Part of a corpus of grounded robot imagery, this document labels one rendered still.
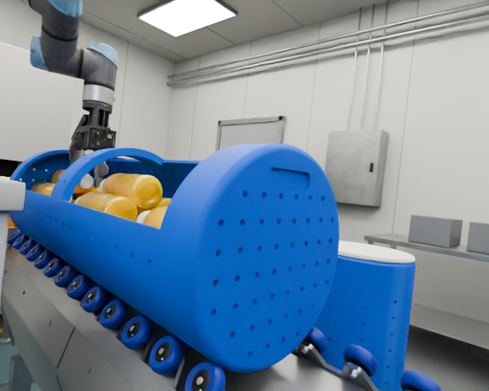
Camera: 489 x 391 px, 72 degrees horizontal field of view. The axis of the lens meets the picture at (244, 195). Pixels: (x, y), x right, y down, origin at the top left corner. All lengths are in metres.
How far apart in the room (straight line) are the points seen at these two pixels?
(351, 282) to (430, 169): 3.00
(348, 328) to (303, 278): 0.51
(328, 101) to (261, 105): 1.07
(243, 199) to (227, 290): 0.10
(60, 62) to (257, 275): 0.73
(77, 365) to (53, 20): 0.69
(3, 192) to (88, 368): 0.28
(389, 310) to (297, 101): 3.92
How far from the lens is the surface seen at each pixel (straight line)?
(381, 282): 0.95
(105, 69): 0.98
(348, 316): 0.97
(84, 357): 0.64
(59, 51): 0.95
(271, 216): 0.40
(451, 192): 3.80
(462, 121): 3.90
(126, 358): 0.54
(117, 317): 0.56
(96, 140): 0.93
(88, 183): 0.99
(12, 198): 0.55
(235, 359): 0.42
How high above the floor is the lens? 1.17
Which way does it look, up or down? 1 degrees down
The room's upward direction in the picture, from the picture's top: 6 degrees clockwise
